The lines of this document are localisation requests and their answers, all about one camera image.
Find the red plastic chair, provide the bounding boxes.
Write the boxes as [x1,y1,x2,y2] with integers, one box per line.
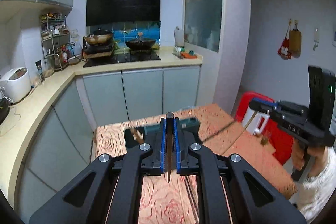
[234,92,293,165]

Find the dark brown chopstick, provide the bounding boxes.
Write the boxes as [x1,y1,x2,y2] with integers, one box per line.
[185,176,199,223]

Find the dark green utensil holder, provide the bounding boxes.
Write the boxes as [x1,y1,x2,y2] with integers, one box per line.
[123,117,202,150]

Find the metal spice rack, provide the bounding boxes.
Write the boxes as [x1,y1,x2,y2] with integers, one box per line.
[39,12,70,71]

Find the black range hood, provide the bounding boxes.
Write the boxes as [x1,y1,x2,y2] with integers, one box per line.
[85,0,161,27]

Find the white plastic jug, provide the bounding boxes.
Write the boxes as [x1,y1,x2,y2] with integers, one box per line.
[174,26,185,48]

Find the white fuzzy sleeve forearm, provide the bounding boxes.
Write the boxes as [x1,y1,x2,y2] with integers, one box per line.
[296,148,335,223]

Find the black wok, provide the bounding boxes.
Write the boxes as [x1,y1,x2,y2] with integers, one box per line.
[125,38,156,51]

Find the brown clay pot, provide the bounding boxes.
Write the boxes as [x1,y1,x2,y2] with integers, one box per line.
[84,28,113,46]

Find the light bamboo chopstick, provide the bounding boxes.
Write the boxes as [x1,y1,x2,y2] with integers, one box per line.
[244,111,257,131]

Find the hanging wooden cutting board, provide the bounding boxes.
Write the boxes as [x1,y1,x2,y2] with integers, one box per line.
[289,20,302,57]

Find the red hanging ornament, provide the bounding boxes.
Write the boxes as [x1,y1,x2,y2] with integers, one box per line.
[277,19,291,60]

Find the lower kitchen cabinets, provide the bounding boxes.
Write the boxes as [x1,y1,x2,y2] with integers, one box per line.
[17,66,200,223]

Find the orange cloth on counter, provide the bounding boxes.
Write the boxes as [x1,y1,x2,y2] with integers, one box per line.
[180,51,197,59]

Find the black thin chopstick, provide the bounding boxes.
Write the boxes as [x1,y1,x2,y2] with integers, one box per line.
[201,120,236,143]

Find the pepper grinder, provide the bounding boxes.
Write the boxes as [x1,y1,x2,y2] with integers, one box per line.
[35,60,45,82]

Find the black glass cooktop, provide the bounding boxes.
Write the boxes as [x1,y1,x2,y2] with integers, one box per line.
[83,51,161,68]

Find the white rice cooker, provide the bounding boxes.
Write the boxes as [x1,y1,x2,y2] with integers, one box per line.
[1,67,31,103]

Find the white electric kettle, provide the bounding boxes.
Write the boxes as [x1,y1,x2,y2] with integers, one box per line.
[241,107,269,135]

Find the person right hand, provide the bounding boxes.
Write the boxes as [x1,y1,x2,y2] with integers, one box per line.
[291,138,330,179]

